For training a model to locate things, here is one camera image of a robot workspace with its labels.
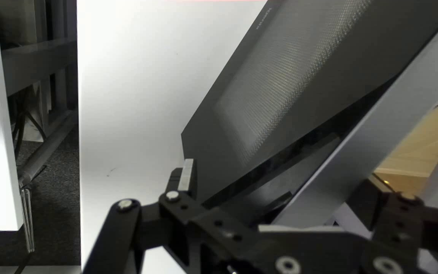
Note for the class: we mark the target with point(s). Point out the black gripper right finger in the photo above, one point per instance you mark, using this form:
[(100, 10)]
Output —
[(404, 229)]

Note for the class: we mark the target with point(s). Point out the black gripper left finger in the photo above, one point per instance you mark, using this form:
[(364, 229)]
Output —
[(205, 238)]

